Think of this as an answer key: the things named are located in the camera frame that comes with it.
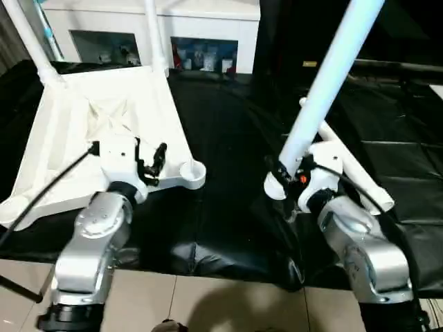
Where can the white plastic table top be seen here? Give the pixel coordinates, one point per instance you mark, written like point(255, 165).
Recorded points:
point(69, 121)

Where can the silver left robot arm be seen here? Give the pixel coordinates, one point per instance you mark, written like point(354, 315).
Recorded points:
point(93, 235)

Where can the black work mat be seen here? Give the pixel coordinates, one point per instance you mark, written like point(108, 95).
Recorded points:
point(225, 155)

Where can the white mug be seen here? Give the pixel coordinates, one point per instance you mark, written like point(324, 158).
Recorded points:
point(187, 64)
point(226, 65)

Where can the red bottle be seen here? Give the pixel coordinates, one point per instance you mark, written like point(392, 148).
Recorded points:
point(178, 57)

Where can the small white figurine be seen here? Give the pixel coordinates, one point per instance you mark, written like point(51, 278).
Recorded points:
point(104, 56)

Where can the white blue patterned container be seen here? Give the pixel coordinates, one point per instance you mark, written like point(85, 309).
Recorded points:
point(210, 61)

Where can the small red object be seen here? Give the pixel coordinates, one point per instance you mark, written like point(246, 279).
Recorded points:
point(231, 70)

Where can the yellowish label tag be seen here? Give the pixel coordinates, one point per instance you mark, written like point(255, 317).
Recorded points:
point(309, 64)

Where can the white glass door cabinet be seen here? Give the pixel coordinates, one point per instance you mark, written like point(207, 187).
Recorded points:
point(207, 20)

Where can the dark metal bar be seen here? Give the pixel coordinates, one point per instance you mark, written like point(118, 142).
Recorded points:
point(398, 66)

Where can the white pipe with blue bands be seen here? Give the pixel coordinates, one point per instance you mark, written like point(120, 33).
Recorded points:
point(48, 31)

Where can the dark left robot foot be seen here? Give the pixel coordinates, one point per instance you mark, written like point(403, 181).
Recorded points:
point(171, 326)

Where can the white flat board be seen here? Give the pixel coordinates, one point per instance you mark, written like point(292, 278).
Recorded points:
point(437, 90)

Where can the black metal table leg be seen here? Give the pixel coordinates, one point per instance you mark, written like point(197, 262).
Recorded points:
point(20, 288)

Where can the grey curtain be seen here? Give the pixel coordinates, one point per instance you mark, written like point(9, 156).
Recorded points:
point(10, 31)

